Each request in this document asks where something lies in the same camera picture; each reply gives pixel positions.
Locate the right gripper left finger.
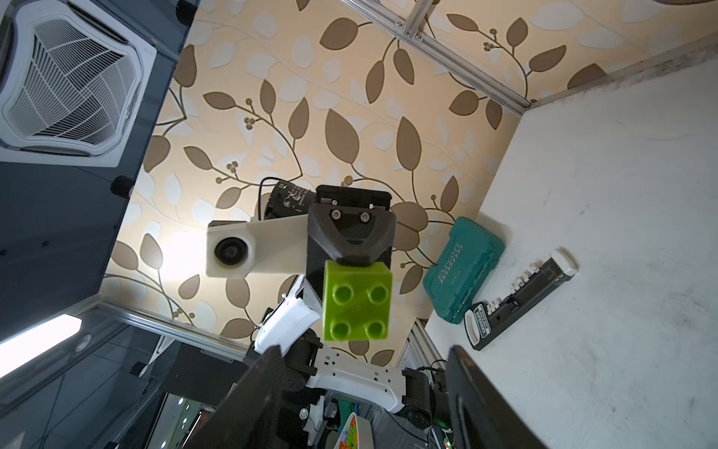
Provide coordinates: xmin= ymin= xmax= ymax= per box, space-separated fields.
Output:
xmin=185 ymin=345 xmax=285 ymax=449

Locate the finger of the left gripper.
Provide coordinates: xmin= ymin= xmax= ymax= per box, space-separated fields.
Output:
xmin=306 ymin=204 xmax=396 ymax=281

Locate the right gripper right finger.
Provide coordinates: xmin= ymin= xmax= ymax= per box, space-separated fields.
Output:
xmin=445 ymin=345 xmax=545 ymax=449

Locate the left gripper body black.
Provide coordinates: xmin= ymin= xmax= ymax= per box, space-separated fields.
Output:
xmin=315 ymin=185 xmax=392 ymax=209

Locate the small green square brick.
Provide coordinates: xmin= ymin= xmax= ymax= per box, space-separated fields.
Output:
xmin=323 ymin=261 xmax=393 ymax=342

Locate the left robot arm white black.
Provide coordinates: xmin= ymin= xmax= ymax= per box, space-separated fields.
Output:
xmin=254 ymin=181 xmax=450 ymax=430

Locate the green plastic tool case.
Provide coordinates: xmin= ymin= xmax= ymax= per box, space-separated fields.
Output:
xmin=423 ymin=217 xmax=505 ymax=324

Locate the ceiling light strip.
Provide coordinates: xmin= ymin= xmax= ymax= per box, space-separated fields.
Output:
xmin=1 ymin=314 xmax=82 ymax=377

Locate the white ceiling air vent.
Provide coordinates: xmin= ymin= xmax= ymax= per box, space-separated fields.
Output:
xmin=1 ymin=1 xmax=157 ymax=168

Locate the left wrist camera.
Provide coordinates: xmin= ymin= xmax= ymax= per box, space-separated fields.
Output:
xmin=206 ymin=215 xmax=308 ymax=279

